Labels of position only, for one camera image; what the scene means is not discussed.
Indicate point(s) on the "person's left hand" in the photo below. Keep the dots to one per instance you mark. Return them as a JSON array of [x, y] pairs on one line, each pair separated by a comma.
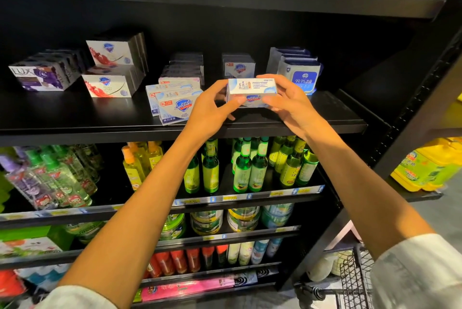
[[206, 114]]

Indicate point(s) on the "person's right hand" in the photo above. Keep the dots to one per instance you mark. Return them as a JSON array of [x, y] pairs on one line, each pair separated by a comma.
[[292, 106]]

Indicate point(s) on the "single white blue soap box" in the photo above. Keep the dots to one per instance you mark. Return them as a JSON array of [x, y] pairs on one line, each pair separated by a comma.
[[251, 88], [180, 108], [154, 97]]

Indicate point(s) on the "black store shelf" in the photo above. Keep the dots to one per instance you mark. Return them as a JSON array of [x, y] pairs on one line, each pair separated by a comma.
[[72, 117]]

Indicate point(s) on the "person's right forearm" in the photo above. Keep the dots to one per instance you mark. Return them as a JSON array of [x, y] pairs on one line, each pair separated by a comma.
[[372, 193]]

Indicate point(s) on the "person's left forearm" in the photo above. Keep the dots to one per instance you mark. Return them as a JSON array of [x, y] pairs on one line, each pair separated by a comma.
[[126, 226]]

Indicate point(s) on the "row of white upright packs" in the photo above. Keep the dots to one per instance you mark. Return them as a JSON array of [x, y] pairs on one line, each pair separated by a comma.
[[302, 77]]

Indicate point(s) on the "row of white pink soap boxes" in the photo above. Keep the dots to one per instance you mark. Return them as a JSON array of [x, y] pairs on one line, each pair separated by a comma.
[[180, 74]]

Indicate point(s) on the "row of white blue soap boxes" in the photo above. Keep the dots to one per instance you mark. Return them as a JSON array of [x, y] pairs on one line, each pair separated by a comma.
[[238, 68]]

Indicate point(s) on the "row of green yellow bottles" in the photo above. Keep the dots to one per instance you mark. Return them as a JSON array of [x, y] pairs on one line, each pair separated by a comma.
[[242, 168]]

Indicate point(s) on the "row of white red soap boxes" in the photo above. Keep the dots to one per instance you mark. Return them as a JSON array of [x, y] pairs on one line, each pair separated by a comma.
[[108, 85]]

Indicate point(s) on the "green lidded wipe tub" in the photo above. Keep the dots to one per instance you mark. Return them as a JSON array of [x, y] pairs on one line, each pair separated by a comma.
[[244, 218], [278, 215], [207, 222], [175, 227]]

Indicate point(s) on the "row of white small bottles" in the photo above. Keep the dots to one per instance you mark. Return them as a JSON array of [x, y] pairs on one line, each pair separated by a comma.
[[249, 252]]

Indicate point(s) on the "yellow detergent jug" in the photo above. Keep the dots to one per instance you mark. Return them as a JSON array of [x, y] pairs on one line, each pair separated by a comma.
[[426, 166]]

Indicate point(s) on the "cream white pouch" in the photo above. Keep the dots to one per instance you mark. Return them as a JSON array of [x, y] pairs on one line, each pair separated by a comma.
[[322, 267]]

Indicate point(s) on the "row of purple soap boxes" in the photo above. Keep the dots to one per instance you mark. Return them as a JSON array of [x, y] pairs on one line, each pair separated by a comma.
[[36, 77]]

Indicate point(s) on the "long pink packet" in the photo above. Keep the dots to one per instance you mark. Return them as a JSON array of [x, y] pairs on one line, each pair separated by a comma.
[[191, 287]]

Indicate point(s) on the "green white box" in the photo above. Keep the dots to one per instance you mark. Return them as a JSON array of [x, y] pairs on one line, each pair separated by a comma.
[[32, 246]]

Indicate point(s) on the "red snack packet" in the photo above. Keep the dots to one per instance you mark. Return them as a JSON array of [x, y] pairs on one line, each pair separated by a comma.
[[11, 283]]

